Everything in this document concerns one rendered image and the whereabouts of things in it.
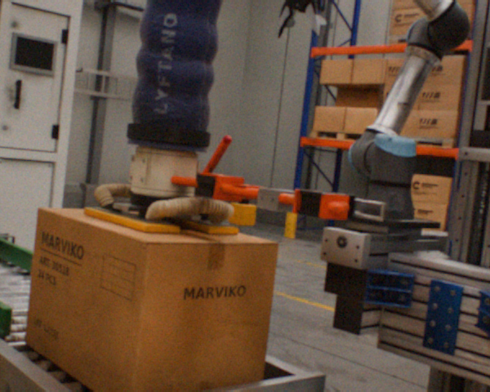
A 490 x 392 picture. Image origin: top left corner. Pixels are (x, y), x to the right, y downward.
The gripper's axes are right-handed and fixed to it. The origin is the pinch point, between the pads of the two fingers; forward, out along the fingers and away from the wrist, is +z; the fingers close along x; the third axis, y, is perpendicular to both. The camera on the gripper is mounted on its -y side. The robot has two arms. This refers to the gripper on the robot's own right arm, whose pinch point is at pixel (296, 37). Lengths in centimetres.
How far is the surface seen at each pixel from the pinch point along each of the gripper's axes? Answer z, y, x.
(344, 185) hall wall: 62, 808, 574
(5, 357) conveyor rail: 93, -68, 24
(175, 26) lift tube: 5.1, -39.0, 6.0
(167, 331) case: 78, -48, -14
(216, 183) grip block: 43, -39, -15
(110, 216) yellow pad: 56, -46, 16
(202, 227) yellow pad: 56, -29, -1
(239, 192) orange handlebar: 44, -38, -23
